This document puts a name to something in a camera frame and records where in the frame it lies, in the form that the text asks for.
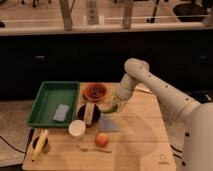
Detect orange bowl with berries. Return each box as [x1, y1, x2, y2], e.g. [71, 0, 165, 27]
[83, 83, 107, 102]

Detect small black bowl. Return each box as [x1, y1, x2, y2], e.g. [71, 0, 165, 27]
[33, 137, 50, 153]

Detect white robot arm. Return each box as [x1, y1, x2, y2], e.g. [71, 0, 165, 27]
[113, 58, 213, 171]

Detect blue sponge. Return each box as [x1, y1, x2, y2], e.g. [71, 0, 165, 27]
[53, 104, 70, 122]

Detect dark round plate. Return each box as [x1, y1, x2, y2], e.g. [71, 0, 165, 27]
[77, 103, 101, 127]

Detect yellow banana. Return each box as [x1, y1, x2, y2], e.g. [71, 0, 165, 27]
[32, 130, 49, 161]

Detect white paper cup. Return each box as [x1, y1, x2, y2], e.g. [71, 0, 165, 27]
[68, 120, 86, 138]

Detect green plastic tray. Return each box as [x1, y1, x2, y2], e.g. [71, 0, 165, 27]
[26, 81, 80, 128]

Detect wooden spoon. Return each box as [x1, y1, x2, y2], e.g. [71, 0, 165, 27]
[76, 145, 112, 153]

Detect black cable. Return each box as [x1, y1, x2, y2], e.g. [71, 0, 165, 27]
[0, 128, 36, 158]

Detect white knife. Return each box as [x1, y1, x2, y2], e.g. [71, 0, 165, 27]
[135, 87, 152, 94]

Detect green pepper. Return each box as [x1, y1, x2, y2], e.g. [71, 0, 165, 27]
[101, 104, 118, 114]

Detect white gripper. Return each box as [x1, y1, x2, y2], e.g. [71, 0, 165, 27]
[111, 74, 136, 112]

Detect orange peach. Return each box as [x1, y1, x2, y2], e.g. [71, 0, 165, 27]
[95, 133, 109, 147]

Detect grey triangular cloth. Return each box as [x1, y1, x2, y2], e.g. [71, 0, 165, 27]
[99, 114, 119, 132]

